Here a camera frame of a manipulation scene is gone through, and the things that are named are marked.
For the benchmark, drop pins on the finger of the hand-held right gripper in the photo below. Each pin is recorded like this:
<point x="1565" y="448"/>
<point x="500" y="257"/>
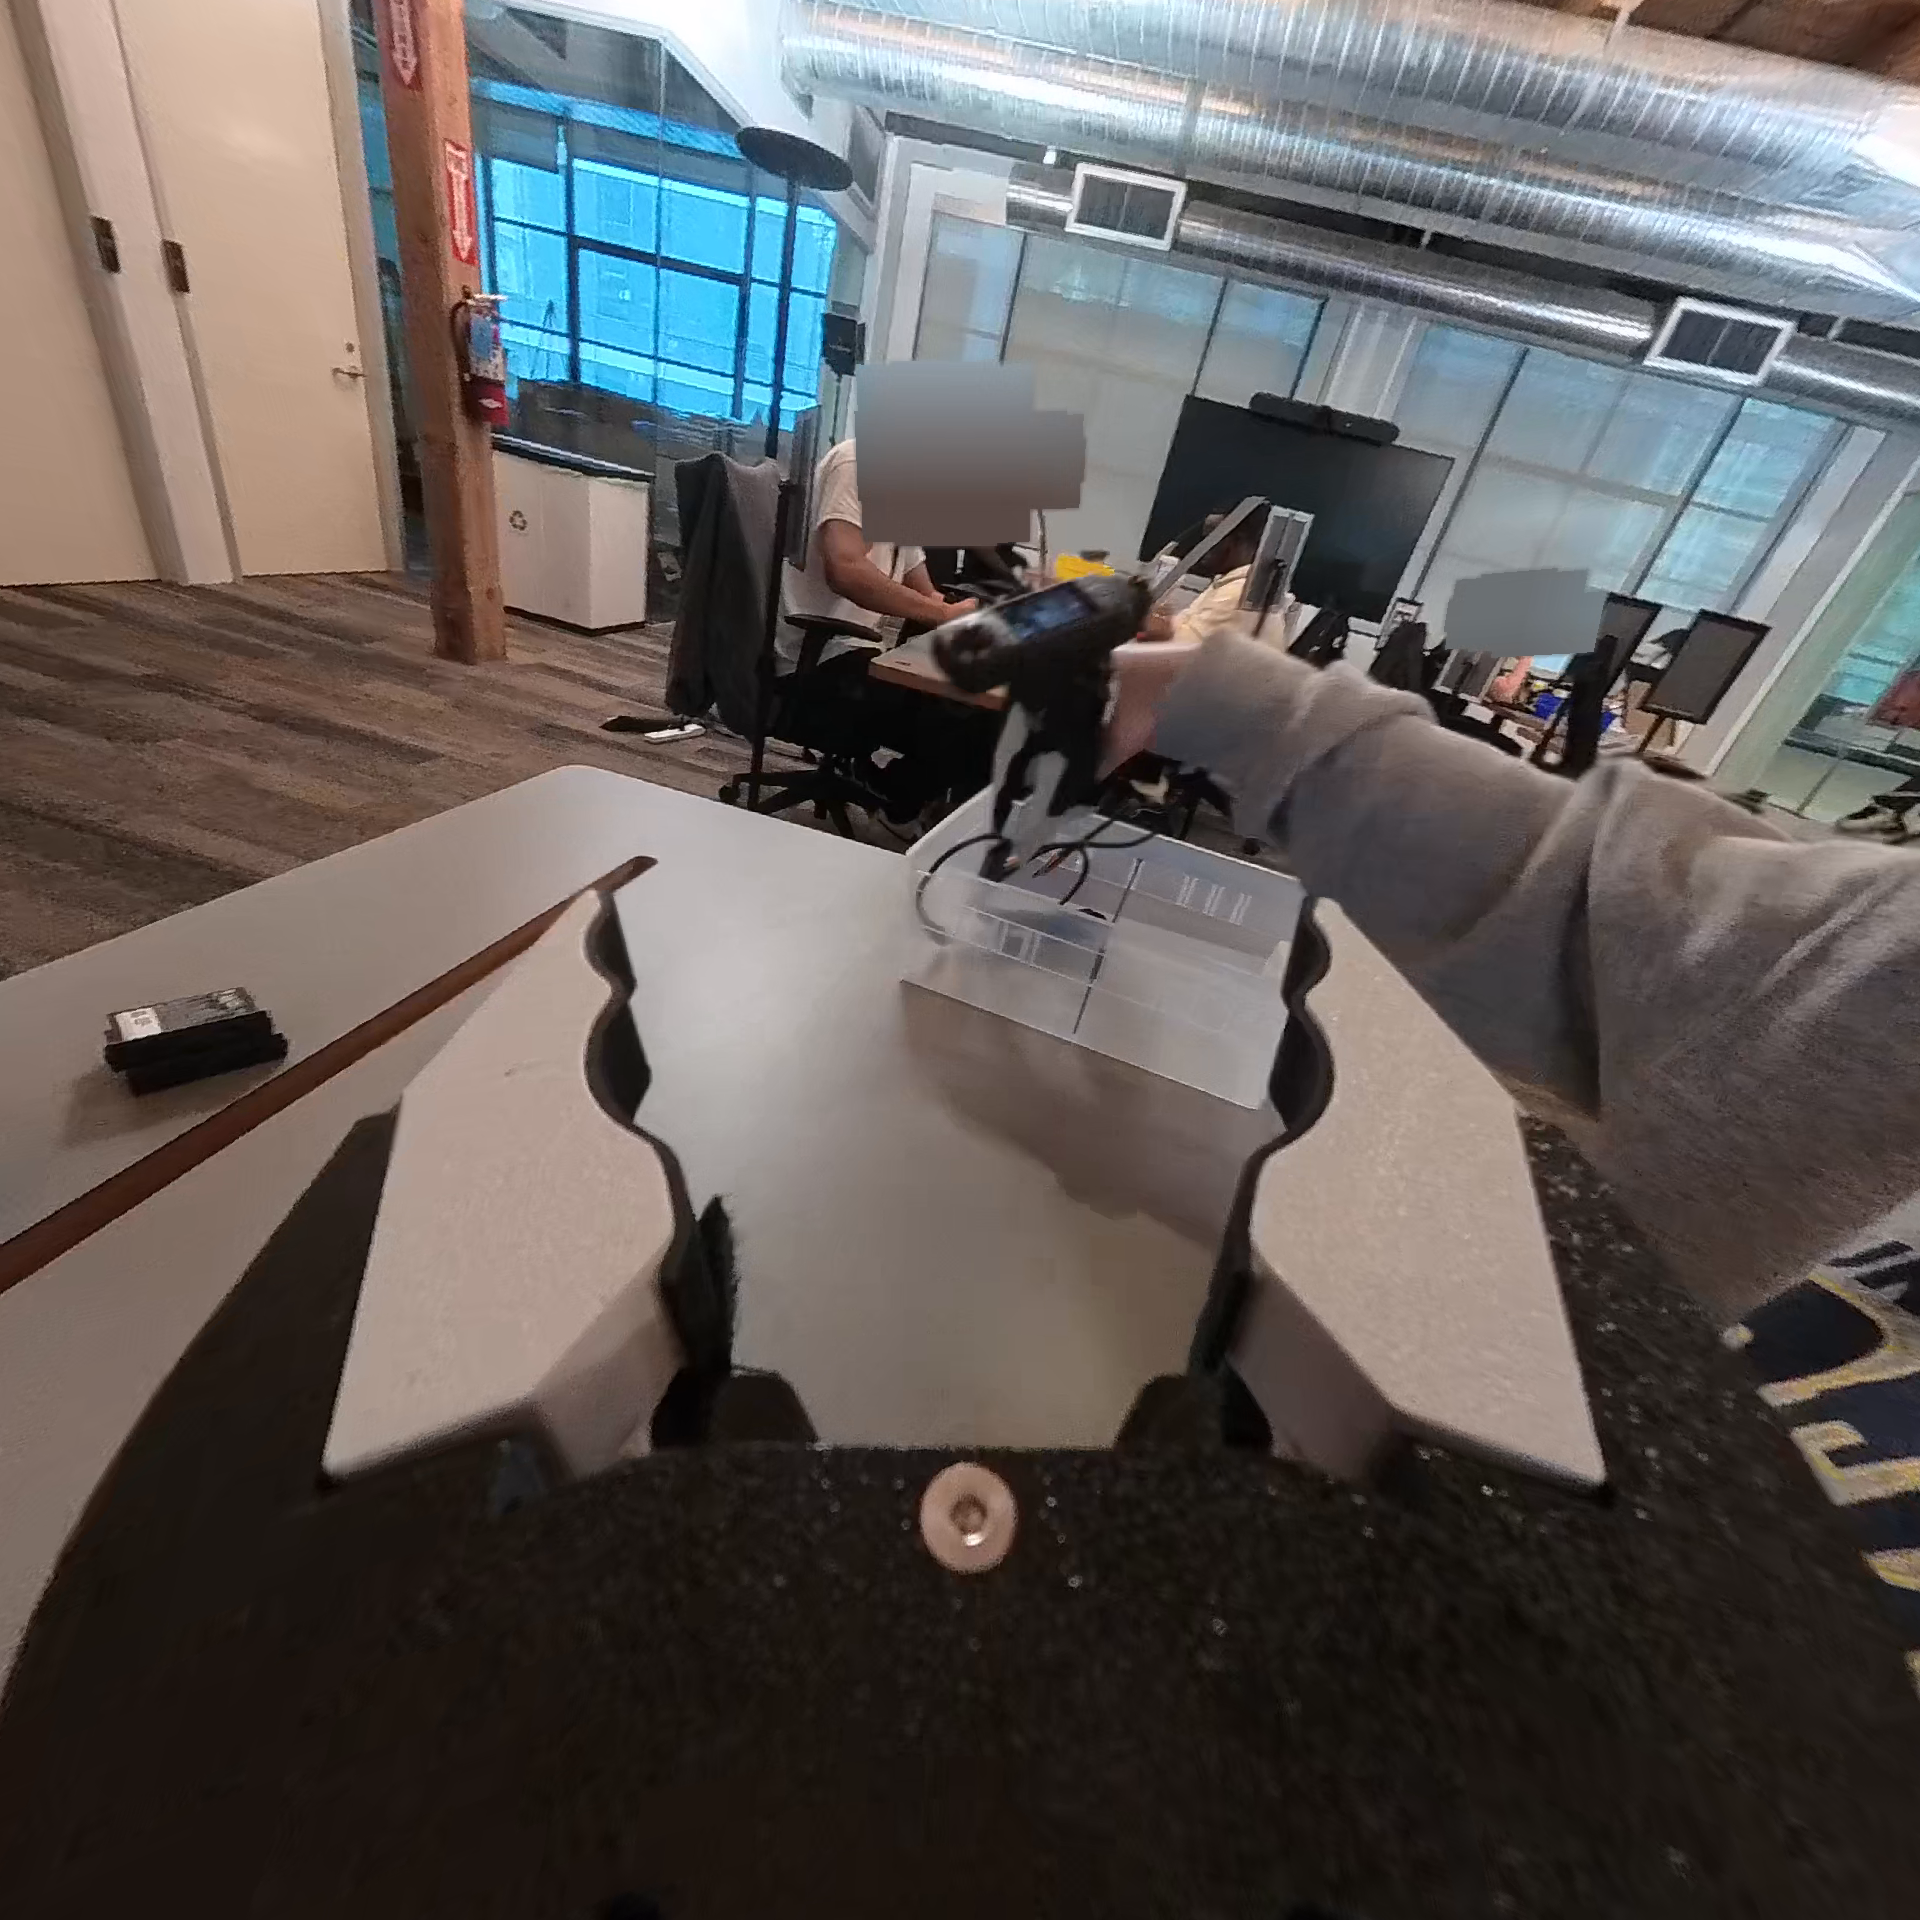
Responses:
<point x="1068" y="809"/>
<point x="1024" y="763"/>

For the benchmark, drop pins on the black framed display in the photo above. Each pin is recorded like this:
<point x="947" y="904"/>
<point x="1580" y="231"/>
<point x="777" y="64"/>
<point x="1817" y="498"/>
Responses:
<point x="1699" y="668"/>

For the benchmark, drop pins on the red fire extinguisher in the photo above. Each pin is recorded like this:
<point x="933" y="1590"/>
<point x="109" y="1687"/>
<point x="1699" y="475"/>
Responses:
<point x="482" y="357"/>

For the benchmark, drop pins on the black office chair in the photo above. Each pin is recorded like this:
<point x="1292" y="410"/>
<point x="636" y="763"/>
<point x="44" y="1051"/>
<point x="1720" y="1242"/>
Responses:
<point x="811" y="705"/>

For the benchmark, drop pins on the white air vent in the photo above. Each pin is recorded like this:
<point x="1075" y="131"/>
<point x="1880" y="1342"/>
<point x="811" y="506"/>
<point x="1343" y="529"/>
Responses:
<point x="1717" y="344"/>
<point x="1126" y="208"/>

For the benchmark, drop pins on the person's right forearm grey sleeve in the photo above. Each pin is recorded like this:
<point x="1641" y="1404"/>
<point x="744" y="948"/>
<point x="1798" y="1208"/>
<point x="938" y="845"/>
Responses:
<point x="1575" y="932"/>

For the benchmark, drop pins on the white recycling cabinet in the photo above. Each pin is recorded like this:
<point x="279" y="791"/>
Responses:
<point x="579" y="541"/>

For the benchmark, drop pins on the large black wall screen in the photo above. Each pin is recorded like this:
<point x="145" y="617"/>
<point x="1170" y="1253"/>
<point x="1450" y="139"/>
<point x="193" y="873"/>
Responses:
<point x="1350" y="509"/>

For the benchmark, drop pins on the wooden post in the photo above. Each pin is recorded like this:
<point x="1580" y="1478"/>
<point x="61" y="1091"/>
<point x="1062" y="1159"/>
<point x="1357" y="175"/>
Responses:
<point x="451" y="525"/>

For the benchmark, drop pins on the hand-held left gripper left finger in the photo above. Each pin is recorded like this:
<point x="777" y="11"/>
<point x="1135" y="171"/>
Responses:
<point x="509" y="1233"/>

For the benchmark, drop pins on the dark printed clothing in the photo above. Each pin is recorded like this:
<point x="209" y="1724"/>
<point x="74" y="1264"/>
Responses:
<point x="1848" y="1349"/>

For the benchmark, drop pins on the silver air duct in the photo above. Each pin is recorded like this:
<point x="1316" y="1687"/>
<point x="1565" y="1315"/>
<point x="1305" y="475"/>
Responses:
<point x="1425" y="263"/>
<point x="1350" y="80"/>

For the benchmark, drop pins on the white door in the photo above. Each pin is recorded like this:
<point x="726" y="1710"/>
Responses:
<point x="61" y="298"/>
<point x="270" y="298"/>

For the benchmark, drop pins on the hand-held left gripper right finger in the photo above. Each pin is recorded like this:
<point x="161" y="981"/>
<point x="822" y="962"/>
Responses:
<point x="1395" y="1242"/>

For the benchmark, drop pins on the black floor lamp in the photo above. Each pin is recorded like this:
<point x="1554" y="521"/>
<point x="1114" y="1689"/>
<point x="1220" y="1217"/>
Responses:
<point x="790" y="158"/>

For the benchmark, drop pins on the person's right hand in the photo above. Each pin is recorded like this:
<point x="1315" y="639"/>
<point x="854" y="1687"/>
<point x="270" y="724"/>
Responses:
<point x="1144" y="693"/>

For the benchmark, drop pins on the grey jacket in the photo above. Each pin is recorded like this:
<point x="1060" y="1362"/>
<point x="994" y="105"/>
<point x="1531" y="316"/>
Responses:
<point x="719" y="603"/>

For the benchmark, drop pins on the clear plastic container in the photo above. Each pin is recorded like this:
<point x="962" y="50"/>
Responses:
<point x="1170" y="1020"/>

